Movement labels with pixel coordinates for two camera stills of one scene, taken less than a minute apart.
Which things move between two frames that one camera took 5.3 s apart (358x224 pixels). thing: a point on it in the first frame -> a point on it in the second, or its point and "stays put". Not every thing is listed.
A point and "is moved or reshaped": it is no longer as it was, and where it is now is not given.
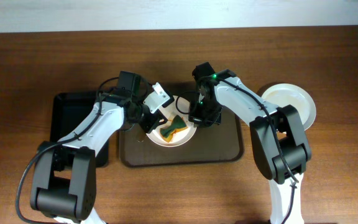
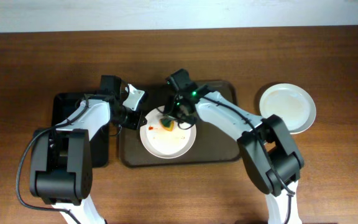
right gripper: [204, 117] -> [177, 114]
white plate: [282, 94] stays put
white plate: [181, 108] is moved or reshaped
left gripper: [151, 121] -> [130, 121]
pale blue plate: [282, 94] stays put
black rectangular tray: [66, 109] stays put
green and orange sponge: [178, 125] is moved or reshaped
